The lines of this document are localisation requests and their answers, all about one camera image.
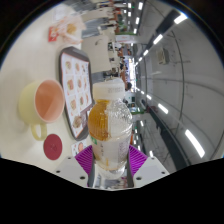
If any clear food wrapper bag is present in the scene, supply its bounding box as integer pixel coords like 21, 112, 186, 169
54, 14, 84, 44

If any ceiling lights group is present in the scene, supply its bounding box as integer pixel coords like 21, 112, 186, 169
126, 1, 208, 159

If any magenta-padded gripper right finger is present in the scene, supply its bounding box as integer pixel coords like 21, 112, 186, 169
127, 144, 170, 188

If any small red sauce packet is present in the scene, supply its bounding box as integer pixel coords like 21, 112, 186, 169
48, 26, 59, 43

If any dark food tray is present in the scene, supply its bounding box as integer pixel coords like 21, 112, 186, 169
58, 46, 94, 141

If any colourful sticker sheet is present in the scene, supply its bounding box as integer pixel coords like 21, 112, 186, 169
70, 139, 89, 158

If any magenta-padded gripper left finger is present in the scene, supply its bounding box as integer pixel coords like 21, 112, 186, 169
54, 144, 97, 188

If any ceiling air conditioner unit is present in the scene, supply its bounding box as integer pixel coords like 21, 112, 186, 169
156, 46, 171, 66

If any flat round red coaster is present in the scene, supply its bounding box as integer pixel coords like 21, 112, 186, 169
43, 133, 64, 161

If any beige wooden chair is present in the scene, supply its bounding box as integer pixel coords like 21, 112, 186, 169
81, 33, 113, 74

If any clear plastic drink bottle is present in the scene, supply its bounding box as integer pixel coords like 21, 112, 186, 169
87, 78, 134, 179

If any yellow mug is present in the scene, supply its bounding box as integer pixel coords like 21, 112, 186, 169
18, 79, 66, 142

